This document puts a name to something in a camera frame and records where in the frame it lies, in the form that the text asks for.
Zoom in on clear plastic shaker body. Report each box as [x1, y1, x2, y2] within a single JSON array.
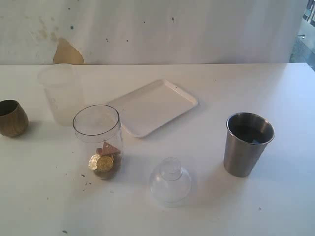
[[72, 104, 124, 180]]

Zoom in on white rectangular tray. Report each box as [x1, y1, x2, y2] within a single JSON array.
[[108, 80, 198, 138]]

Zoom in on stainless steel cup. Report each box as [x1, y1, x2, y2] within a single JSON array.
[[223, 112, 275, 177]]

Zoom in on brown wooden cup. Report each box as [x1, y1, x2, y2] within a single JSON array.
[[0, 99, 29, 138]]

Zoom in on translucent plastic measuring cup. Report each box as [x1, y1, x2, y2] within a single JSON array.
[[37, 63, 85, 126]]

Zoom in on clear domed shaker lid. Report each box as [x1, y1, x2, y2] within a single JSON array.
[[149, 158, 191, 204]]

